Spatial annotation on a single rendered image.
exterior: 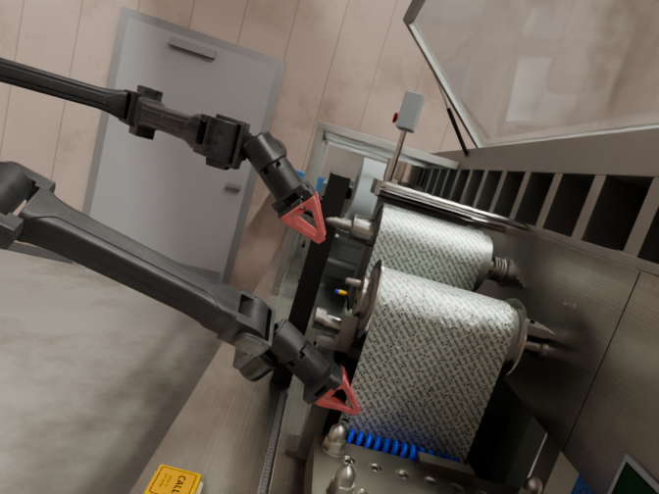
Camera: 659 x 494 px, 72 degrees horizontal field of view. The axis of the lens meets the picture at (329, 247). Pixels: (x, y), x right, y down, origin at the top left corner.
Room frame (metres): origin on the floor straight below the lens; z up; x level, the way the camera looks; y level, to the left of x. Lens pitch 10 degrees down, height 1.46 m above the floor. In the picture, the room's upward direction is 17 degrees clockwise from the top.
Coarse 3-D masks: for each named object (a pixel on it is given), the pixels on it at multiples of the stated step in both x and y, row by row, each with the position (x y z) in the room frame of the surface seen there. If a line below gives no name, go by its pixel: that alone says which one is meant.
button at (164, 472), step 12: (168, 468) 0.64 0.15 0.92; (156, 480) 0.61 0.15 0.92; (168, 480) 0.61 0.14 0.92; (180, 480) 0.62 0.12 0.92; (192, 480) 0.63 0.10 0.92; (144, 492) 0.58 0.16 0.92; (156, 492) 0.59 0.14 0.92; (168, 492) 0.59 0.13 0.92; (180, 492) 0.60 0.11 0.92; (192, 492) 0.61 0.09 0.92
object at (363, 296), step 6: (366, 276) 0.78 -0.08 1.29; (366, 282) 0.76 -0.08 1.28; (372, 282) 0.77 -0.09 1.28; (360, 288) 0.78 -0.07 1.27; (366, 288) 0.75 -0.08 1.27; (372, 288) 0.76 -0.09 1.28; (360, 294) 0.75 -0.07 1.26; (366, 294) 0.75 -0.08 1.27; (354, 300) 0.80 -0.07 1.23; (360, 300) 0.75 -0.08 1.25; (366, 300) 0.75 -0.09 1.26; (354, 306) 0.78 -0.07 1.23; (360, 306) 0.75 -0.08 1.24; (366, 306) 0.75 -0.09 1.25; (354, 312) 0.76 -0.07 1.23; (360, 312) 0.75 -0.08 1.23; (360, 318) 0.77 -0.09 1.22
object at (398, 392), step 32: (384, 352) 0.72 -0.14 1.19; (352, 384) 0.72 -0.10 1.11; (384, 384) 0.72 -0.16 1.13; (416, 384) 0.73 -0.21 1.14; (448, 384) 0.73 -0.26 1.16; (480, 384) 0.73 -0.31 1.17; (352, 416) 0.72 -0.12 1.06; (384, 416) 0.72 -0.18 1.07; (416, 416) 0.73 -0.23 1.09; (448, 416) 0.73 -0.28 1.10; (480, 416) 0.73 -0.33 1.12; (416, 448) 0.73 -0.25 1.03; (448, 448) 0.73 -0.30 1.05
